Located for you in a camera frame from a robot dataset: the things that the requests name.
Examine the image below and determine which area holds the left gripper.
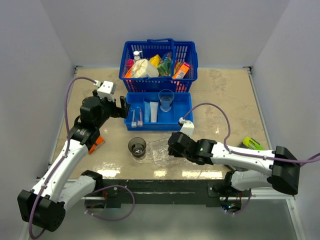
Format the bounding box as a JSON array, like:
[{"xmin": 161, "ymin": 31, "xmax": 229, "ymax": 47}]
[{"xmin": 93, "ymin": 90, "xmax": 130, "ymax": 128}]

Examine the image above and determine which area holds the clear small textured tray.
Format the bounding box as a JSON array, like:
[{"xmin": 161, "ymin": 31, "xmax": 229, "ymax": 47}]
[{"xmin": 148, "ymin": 137, "xmax": 172, "ymax": 164}]

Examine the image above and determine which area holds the clear blue banded cup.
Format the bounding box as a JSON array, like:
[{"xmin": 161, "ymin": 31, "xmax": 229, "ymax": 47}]
[{"xmin": 158, "ymin": 89, "xmax": 175, "ymax": 112}]

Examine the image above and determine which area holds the dark brown banded cup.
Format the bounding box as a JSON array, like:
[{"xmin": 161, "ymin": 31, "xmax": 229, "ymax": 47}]
[{"xmin": 128, "ymin": 137, "xmax": 147, "ymax": 158}]

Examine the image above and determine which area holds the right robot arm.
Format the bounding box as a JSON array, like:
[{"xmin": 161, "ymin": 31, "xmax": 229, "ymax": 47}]
[{"xmin": 167, "ymin": 132, "xmax": 301, "ymax": 197}]

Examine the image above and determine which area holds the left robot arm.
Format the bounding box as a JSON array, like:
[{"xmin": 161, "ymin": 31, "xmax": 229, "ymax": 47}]
[{"xmin": 17, "ymin": 90, "xmax": 131, "ymax": 232}]

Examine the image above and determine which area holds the white-blue wrapped toothbrush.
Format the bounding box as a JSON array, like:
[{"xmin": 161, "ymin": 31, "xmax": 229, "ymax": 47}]
[{"xmin": 131, "ymin": 108, "xmax": 137, "ymax": 128}]

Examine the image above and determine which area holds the clear oval textured tray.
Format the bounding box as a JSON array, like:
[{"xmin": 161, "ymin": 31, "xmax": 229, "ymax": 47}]
[{"xmin": 131, "ymin": 141, "xmax": 195, "ymax": 165}]

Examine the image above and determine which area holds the pink wrapped toothbrush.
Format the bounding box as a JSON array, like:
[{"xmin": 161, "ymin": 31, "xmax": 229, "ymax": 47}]
[{"xmin": 137, "ymin": 107, "xmax": 143, "ymax": 127}]

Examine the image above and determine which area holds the white orange toothpaste tube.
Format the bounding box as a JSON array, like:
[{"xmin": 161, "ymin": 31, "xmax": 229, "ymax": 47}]
[{"xmin": 149, "ymin": 101, "xmax": 159, "ymax": 123}]

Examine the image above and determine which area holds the orange scrub package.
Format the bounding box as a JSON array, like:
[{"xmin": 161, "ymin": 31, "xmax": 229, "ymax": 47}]
[{"xmin": 124, "ymin": 67, "xmax": 133, "ymax": 78}]

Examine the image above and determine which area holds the blue compartment organizer bin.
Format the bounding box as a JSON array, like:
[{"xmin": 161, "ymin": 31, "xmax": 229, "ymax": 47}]
[{"xmin": 124, "ymin": 92, "xmax": 192, "ymax": 132}]

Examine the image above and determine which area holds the cream paper bag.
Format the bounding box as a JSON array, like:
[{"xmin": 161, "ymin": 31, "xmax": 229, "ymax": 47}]
[{"xmin": 131, "ymin": 59, "xmax": 159, "ymax": 78}]

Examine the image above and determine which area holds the pink box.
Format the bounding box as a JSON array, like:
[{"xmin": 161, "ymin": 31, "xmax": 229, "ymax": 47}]
[{"xmin": 126, "ymin": 58, "xmax": 135, "ymax": 71}]

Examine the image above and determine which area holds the orange box on table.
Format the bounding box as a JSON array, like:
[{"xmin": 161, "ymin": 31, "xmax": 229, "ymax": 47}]
[{"xmin": 88, "ymin": 136, "xmax": 105, "ymax": 155}]

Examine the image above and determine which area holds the blue plastic shopping basket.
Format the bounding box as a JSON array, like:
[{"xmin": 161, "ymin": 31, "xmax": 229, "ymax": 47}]
[{"xmin": 119, "ymin": 38, "xmax": 198, "ymax": 93}]

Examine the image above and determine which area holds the white pump bottle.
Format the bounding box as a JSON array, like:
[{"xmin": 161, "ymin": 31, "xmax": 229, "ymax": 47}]
[{"xmin": 133, "ymin": 50, "xmax": 142, "ymax": 63}]

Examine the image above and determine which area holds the yellow snack packet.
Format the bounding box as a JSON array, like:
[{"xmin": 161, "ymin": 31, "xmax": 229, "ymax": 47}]
[{"xmin": 149, "ymin": 54, "xmax": 162, "ymax": 68}]

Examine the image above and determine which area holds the green sponge package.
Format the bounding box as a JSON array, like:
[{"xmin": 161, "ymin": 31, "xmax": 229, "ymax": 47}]
[{"xmin": 157, "ymin": 51, "xmax": 173, "ymax": 77}]

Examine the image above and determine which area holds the dark package on table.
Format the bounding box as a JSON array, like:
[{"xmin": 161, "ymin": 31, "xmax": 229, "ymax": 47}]
[{"xmin": 224, "ymin": 164, "xmax": 249, "ymax": 172}]

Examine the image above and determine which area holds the orange white carton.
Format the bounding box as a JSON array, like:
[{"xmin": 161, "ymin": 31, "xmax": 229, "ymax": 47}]
[{"xmin": 172, "ymin": 61, "xmax": 191, "ymax": 79}]

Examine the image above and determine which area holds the green yellow razor package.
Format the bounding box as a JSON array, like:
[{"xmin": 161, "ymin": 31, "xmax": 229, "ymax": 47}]
[{"xmin": 242, "ymin": 136, "xmax": 264, "ymax": 151}]

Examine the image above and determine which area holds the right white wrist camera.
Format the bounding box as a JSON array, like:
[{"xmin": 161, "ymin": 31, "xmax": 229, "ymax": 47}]
[{"xmin": 178, "ymin": 117, "xmax": 195, "ymax": 138}]

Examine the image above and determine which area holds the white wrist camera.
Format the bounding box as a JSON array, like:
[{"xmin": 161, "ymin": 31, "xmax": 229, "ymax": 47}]
[
  {"xmin": 94, "ymin": 80, "xmax": 116, "ymax": 102},
  {"xmin": 178, "ymin": 117, "xmax": 195, "ymax": 138}
]

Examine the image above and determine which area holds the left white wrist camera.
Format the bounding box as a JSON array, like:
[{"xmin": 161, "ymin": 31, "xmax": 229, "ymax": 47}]
[{"xmin": 94, "ymin": 80, "xmax": 116, "ymax": 102}]

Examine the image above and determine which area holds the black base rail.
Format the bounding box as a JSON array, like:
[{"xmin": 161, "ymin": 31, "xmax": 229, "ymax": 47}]
[{"xmin": 87, "ymin": 179, "xmax": 249, "ymax": 212}]

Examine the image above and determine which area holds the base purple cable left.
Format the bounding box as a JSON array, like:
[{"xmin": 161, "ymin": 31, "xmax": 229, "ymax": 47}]
[{"xmin": 84, "ymin": 184, "xmax": 136, "ymax": 222}]

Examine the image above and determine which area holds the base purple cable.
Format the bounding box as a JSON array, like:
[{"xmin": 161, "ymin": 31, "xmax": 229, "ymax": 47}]
[
  {"xmin": 84, "ymin": 184, "xmax": 136, "ymax": 222},
  {"xmin": 223, "ymin": 188, "xmax": 253, "ymax": 216}
]

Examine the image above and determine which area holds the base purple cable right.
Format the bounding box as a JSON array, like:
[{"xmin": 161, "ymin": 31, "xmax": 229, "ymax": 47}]
[{"xmin": 223, "ymin": 188, "xmax": 253, "ymax": 216}]

